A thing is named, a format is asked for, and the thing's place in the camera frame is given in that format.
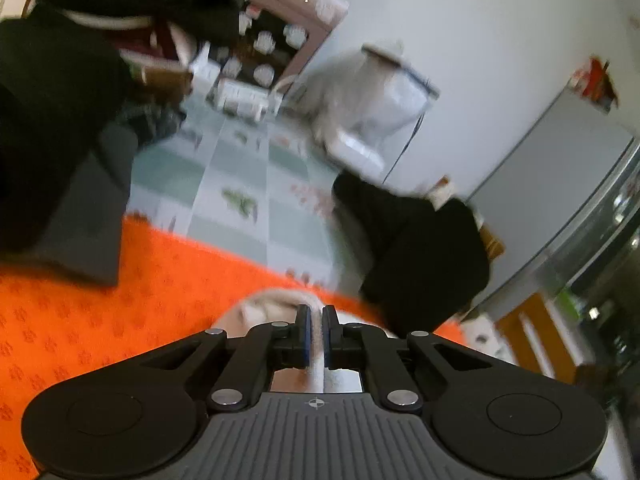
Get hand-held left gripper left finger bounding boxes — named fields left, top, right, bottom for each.
left=140, top=304, right=313, bottom=413

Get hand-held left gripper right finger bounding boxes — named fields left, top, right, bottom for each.
left=321, top=304, right=503, bottom=413

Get cream fleece pants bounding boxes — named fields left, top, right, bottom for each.
left=219, top=286, right=402, bottom=396

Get spotted plush toy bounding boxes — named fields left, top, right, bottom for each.
left=459, top=319, right=502, bottom=357

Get orange patterned mat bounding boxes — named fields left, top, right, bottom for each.
left=0, top=211, right=467, bottom=480

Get white box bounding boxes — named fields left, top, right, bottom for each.
left=324, top=129, right=387, bottom=172

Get wooden chair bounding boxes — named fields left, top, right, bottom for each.
left=494, top=291, right=582, bottom=387

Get dark grey folded pants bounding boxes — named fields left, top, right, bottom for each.
left=34, top=121, right=139, bottom=289

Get white plastic bag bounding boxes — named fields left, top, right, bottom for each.
left=299, top=41, right=442, bottom=162

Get white power strip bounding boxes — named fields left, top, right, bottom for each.
left=214, top=76, right=274, bottom=122

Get flat dark panel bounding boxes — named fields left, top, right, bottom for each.
left=361, top=44, right=442, bottom=99

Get grey refrigerator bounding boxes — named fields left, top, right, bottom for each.
left=469, top=81, right=640, bottom=312

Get pink water dispenser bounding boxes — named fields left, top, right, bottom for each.
left=199, top=0, right=352, bottom=92

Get large black folded garment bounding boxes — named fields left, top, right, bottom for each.
left=0, top=6, right=132, bottom=257

